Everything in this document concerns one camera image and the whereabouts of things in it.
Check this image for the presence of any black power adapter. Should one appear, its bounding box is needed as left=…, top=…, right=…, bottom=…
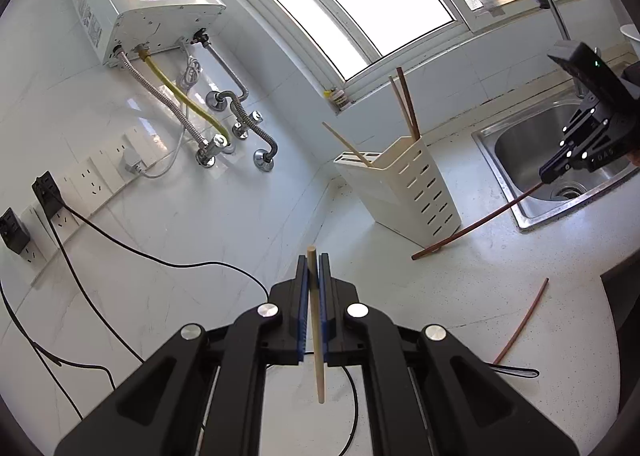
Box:
left=0, top=207, right=31, bottom=255
left=32, top=171, right=64, bottom=215

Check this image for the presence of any white bowl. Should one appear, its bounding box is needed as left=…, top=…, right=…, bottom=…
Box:
left=620, top=23, right=640, bottom=55

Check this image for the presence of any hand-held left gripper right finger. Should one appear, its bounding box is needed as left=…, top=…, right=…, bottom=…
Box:
left=317, top=252, right=581, bottom=456

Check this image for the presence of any light wooden chopstick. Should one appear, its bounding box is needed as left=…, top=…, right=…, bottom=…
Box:
left=388, top=76, right=415, bottom=141
left=307, top=246, right=327, bottom=404
left=321, top=122, right=373, bottom=168

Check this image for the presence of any chrome valve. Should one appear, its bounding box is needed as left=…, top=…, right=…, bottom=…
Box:
left=194, top=133, right=229, bottom=170
left=232, top=111, right=265, bottom=141

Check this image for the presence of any window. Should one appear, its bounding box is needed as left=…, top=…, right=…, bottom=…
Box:
left=190, top=0, right=586, bottom=109

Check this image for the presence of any white plug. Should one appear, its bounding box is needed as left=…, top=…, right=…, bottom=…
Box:
left=123, top=148, right=147, bottom=173

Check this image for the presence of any row of white wall sockets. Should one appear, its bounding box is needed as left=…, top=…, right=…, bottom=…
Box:
left=0, top=116, right=168, bottom=267

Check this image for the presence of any black spoon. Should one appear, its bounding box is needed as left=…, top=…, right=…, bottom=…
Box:
left=492, top=363, right=540, bottom=379

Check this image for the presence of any yellow hose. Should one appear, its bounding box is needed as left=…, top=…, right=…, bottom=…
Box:
left=137, top=43, right=231, bottom=145

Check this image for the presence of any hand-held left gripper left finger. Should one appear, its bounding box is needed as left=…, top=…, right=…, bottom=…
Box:
left=55, top=253, right=311, bottom=456

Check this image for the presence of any white slotted utensil holder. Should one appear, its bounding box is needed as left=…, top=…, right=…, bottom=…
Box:
left=333, top=135, right=462, bottom=246

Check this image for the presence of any chrome faucet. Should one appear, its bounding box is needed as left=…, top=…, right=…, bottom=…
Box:
left=527, top=0, right=588, bottom=99

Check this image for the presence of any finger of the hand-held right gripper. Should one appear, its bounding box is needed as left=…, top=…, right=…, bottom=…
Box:
left=539, top=142, right=597, bottom=185
left=554, top=106, right=609, bottom=163

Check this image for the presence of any stainless steel sink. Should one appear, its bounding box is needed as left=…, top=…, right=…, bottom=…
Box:
left=472, top=88, right=640, bottom=231

